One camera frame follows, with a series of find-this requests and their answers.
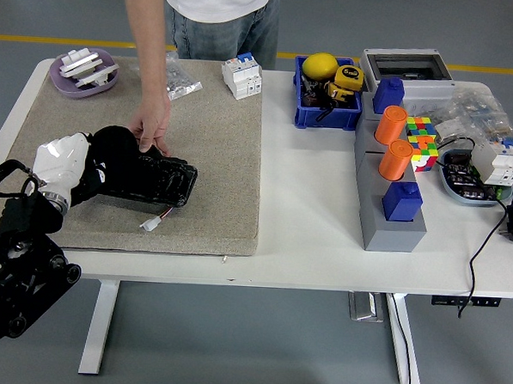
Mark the person's right hand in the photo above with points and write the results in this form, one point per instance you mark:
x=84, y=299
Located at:
x=153, y=118

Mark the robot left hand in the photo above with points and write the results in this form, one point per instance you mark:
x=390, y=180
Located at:
x=60, y=160

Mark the glossy black panel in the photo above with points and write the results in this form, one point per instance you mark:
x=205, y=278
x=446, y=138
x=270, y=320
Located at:
x=171, y=183

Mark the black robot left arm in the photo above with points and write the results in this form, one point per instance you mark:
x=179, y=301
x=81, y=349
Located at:
x=19, y=283

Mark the person's right forearm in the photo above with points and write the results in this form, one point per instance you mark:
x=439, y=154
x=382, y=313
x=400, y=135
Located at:
x=150, y=44

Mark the black table control panel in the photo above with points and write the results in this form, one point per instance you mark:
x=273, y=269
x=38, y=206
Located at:
x=466, y=301

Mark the clear bag of metal screws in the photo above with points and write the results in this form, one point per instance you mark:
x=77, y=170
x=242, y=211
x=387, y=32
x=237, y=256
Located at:
x=182, y=82

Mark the white plastic clip part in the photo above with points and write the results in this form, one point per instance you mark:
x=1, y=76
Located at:
x=77, y=60
x=99, y=74

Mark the purple plastic tray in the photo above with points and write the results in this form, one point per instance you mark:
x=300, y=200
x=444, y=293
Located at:
x=64, y=85

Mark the grey-brown mat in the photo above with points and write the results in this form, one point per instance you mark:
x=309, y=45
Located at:
x=224, y=156

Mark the person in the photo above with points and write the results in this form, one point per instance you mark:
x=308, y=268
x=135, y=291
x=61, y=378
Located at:
x=215, y=0

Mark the small metal zipper pull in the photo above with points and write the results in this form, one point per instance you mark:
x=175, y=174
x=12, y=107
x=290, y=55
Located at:
x=224, y=258

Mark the white table leg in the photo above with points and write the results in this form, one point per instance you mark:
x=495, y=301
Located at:
x=99, y=321
x=404, y=337

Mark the yellow ball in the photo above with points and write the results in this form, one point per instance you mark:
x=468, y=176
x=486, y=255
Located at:
x=319, y=66

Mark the blue plastic bin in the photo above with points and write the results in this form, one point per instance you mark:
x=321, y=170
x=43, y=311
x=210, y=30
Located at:
x=328, y=118

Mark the yellow tape measure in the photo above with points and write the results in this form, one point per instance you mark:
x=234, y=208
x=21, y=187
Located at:
x=340, y=94
x=349, y=76

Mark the blue square block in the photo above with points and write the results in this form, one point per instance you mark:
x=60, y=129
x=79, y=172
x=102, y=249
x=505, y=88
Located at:
x=387, y=95
x=401, y=204

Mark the orange cylinder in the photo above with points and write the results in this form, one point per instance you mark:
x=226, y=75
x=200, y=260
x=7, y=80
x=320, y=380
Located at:
x=390, y=126
x=395, y=160

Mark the grey block holder base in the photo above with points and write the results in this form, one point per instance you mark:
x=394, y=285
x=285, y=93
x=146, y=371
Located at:
x=391, y=238

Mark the colourful puzzle cube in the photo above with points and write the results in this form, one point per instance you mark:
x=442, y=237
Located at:
x=425, y=155
x=422, y=126

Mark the silver floor plate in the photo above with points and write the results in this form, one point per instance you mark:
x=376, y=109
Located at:
x=364, y=307

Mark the dark brown relay module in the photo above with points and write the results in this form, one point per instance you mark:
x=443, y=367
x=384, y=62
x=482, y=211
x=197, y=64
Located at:
x=458, y=159

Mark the light blue tray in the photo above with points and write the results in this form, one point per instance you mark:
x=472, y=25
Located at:
x=457, y=197

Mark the black terminal strip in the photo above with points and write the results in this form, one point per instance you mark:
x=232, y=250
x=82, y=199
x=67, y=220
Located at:
x=467, y=181

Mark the clear bag of parts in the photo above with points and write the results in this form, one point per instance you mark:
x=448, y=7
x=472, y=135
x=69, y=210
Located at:
x=480, y=111

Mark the white circuit breaker blue switch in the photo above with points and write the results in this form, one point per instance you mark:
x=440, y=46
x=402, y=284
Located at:
x=496, y=163
x=242, y=77

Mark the grey electrical enclosure box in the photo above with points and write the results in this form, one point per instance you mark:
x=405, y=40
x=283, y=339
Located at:
x=429, y=91

